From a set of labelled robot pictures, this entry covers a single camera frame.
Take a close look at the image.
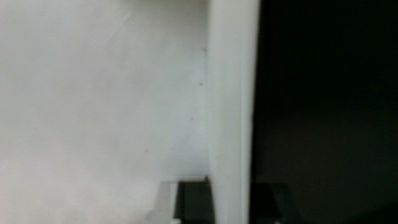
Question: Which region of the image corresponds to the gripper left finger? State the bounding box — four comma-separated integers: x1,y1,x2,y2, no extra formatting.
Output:
148,178,214,224

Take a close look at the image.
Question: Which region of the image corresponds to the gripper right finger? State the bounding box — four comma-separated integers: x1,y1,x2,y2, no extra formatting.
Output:
251,183,298,224

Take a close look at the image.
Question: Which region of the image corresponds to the white square table top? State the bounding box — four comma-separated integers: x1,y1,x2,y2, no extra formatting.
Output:
0,0,260,224

